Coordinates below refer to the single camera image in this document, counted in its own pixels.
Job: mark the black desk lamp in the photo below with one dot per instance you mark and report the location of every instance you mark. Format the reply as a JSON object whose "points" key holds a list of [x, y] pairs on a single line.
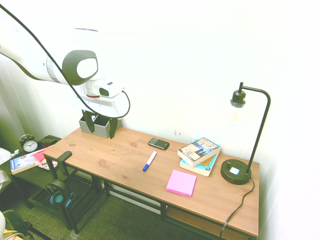
{"points": [[235, 173]]}

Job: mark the black slatted rack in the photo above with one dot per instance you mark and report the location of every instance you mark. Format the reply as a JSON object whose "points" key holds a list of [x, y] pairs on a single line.
{"points": [[80, 192]]}

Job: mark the clear lamp bulb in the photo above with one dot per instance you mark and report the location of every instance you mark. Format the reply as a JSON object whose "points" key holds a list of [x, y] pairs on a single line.
{"points": [[235, 115]]}

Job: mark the dark small box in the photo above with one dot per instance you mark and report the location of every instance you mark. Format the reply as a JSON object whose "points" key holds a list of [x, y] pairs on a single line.
{"points": [[47, 142]]}

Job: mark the paperback book with photo cover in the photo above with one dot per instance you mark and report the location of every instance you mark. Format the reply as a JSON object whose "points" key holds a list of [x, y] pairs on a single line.
{"points": [[198, 150]]}

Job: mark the white patterned cloth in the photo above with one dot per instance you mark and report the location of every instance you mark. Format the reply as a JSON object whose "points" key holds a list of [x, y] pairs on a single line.
{"points": [[4, 160]]}

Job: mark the gray desk organizer holder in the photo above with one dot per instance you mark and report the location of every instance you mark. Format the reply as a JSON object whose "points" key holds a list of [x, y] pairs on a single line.
{"points": [[100, 130]]}

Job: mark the wooden desk with black frame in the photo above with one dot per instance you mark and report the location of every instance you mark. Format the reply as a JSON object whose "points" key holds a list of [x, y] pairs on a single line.
{"points": [[125, 160]]}

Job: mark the black twin-bell alarm clock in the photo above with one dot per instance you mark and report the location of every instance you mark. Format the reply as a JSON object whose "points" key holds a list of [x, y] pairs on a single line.
{"points": [[29, 145]]}

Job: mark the pink sticky note pad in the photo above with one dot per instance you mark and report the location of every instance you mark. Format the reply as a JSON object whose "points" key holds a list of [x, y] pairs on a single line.
{"points": [[181, 183]]}

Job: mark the blue and white book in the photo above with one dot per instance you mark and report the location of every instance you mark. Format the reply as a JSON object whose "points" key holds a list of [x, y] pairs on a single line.
{"points": [[21, 163]]}

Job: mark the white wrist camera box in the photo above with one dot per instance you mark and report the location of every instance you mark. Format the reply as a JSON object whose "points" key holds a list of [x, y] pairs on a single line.
{"points": [[111, 88]]}

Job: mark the colourful magazine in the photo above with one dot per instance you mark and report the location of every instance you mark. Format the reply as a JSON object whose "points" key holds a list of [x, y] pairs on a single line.
{"points": [[47, 165]]}

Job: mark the red paper sheet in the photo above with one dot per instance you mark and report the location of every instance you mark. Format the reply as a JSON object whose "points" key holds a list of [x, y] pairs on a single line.
{"points": [[40, 155]]}

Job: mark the black mobile phone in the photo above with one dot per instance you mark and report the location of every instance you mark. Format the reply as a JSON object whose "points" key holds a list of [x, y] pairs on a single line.
{"points": [[158, 143]]}

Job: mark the black stand base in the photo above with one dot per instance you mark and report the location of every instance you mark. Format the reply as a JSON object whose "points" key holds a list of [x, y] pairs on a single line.
{"points": [[17, 223]]}

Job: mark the dark side table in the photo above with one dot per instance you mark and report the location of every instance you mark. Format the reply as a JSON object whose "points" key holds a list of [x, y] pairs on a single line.
{"points": [[32, 177]]}

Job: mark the black and blue headphones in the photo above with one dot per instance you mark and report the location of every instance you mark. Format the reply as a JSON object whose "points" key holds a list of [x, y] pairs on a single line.
{"points": [[58, 197]]}

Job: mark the stack of two books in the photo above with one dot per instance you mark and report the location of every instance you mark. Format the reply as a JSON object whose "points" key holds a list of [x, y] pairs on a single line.
{"points": [[203, 166]]}

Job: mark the white marker with blue cap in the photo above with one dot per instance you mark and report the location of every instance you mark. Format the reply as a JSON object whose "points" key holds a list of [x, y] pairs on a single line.
{"points": [[150, 160]]}

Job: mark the black headphone hanger clamp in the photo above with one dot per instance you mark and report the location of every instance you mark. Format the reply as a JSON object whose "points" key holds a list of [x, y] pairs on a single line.
{"points": [[62, 157]]}

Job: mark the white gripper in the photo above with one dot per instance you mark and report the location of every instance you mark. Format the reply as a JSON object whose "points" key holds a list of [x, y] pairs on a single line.
{"points": [[110, 105]]}

